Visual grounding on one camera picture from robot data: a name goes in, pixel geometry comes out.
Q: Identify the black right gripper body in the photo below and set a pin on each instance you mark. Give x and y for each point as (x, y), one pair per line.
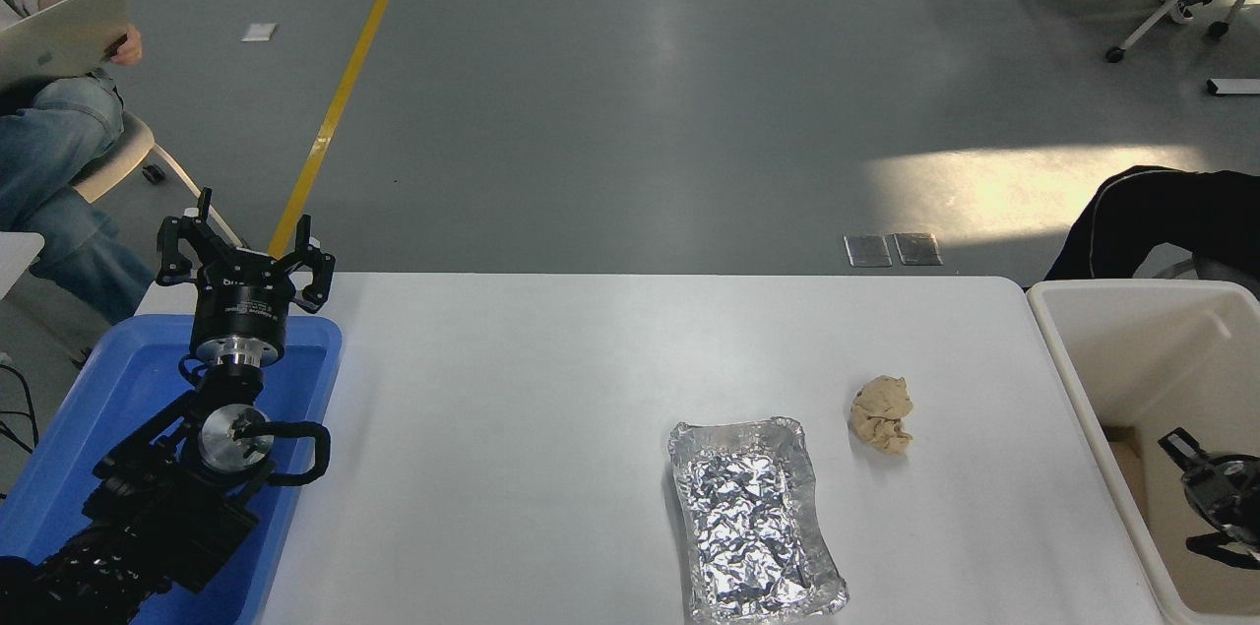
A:
(1226, 497)

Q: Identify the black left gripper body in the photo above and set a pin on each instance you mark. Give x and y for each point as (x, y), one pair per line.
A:
(241, 300)

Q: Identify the foil tray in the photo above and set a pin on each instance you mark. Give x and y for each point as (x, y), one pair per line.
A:
(748, 517)

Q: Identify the silver floor plate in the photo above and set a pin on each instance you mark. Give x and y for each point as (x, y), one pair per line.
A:
(867, 251)
(917, 249)

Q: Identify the person's hand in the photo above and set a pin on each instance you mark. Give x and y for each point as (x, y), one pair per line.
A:
(128, 47)

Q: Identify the large pale bin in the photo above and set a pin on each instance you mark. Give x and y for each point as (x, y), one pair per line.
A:
(1132, 359)

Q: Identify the beige chair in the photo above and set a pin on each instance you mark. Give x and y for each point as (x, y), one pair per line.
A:
(118, 157)

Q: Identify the blue plastic tray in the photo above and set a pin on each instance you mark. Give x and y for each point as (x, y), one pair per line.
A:
(118, 379)

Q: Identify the white side table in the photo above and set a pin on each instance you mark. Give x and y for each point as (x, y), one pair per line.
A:
(15, 256)

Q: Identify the small white floor tag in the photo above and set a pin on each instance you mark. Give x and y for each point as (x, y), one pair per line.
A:
(259, 32)

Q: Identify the silver laptop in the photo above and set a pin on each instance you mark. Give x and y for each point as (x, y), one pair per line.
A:
(59, 39)

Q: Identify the crumpled tan paper ball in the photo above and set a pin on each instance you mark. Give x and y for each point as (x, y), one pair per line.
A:
(881, 413)

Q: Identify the white floor bar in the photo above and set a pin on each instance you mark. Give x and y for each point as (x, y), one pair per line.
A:
(1232, 87)

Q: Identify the white-legged office chair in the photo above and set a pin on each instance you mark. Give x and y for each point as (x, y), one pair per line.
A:
(1150, 20)

